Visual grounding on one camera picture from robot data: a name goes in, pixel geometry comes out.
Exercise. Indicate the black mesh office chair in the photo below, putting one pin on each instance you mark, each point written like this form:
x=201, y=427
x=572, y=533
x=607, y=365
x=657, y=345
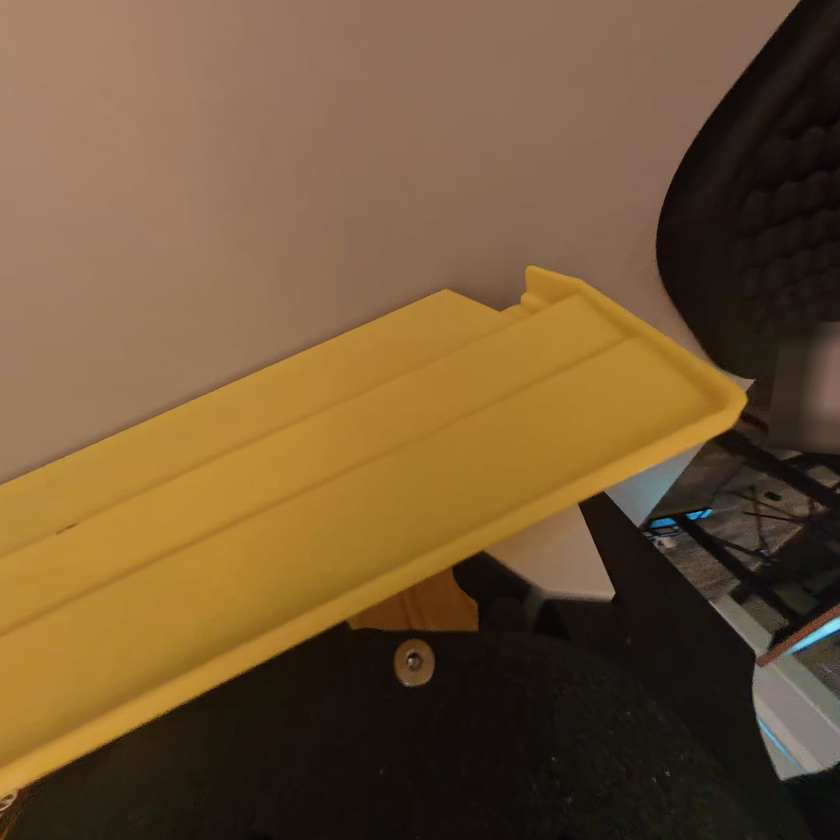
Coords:
x=754, y=197

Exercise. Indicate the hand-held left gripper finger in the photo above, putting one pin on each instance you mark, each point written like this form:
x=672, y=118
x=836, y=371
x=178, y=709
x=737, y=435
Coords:
x=564, y=558

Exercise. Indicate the yellow plastic tray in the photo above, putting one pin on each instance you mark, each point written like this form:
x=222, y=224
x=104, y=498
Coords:
x=328, y=492

